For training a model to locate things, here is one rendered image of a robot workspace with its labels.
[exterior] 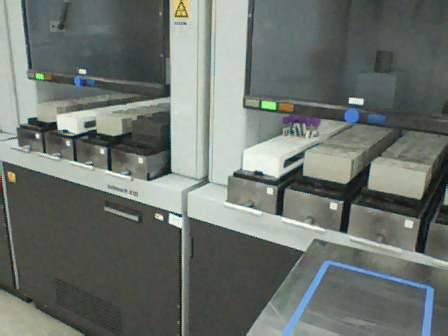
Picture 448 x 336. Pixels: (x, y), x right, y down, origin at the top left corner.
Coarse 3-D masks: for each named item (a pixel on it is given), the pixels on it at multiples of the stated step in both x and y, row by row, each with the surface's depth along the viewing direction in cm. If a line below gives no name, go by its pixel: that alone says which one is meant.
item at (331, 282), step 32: (320, 256) 66; (352, 256) 66; (384, 256) 66; (288, 288) 57; (320, 288) 57; (352, 288) 58; (384, 288) 58; (416, 288) 58; (288, 320) 51; (320, 320) 51; (352, 320) 51; (384, 320) 51; (416, 320) 52
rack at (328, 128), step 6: (324, 120) 148; (330, 120) 148; (324, 126) 138; (330, 126) 139; (336, 126) 138; (342, 126) 139; (348, 126) 144; (324, 132) 130; (330, 132) 130; (336, 132) 134; (324, 138) 127
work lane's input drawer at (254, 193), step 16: (240, 176) 104; (256, 176) 102; (272, 176) 103; (288, 176) 106; (240, 192) 105; (256, 192) 102; (272, 192) 100; (240, 208) 101; (256, 208) 103; (272, 208) 101
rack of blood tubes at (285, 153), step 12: (264, 144) 114; (276, 144) 113; (288, 144) 114; (300, 144) 114; (312, 144) 118; (252, 156) 105; (264, 156) 103; (276, 156) 102; (288, 156) 106; (300, 156) 117; (252, 168) 106; (264, 168) 104; (276, 168) 102; (288, 168) 107
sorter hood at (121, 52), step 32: (32, 0) 140; (64, 0) 132; (96, 0) 125; (128, 0) 119; (160, 0) 112; (32, 32) 144; (64, 32) 135; (96, 32) 128; (128, 32) 121; (160, 32) 115; (32, 64) 148; (64, 64) 139; (96, 64) 131; (128, 64) 124; (160, 64) 118; (160, 96) 120
